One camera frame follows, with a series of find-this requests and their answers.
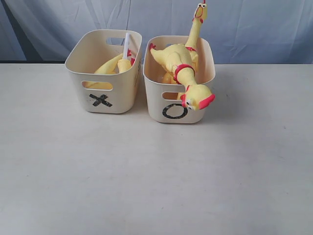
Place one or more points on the whole yellow rubber chicken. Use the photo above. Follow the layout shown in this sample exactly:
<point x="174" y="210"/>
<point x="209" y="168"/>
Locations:
<point x="200" y="15"/>

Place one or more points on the white plastic squeaker tube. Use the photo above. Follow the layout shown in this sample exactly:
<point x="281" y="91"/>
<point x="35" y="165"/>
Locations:
<point x="126" y="46"/>

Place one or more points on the blue backdrop curtain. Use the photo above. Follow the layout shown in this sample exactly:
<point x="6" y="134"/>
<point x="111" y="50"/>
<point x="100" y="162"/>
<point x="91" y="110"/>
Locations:
<point x="239" y="31"/>

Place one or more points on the detached rubber chicken head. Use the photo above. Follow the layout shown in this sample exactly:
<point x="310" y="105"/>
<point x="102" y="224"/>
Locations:
<point x="125" y="64"/>

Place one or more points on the headless rubber chicken body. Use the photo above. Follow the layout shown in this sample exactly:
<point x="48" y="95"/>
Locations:
<point x="107" y="68"/>

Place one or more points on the cream bin marked X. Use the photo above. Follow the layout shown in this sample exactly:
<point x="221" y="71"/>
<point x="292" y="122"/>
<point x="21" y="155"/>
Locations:
<point x="104" y="93"/>

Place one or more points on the cream bin marked O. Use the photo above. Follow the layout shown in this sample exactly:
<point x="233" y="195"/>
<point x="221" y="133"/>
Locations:
<point x="163" y="105"/>

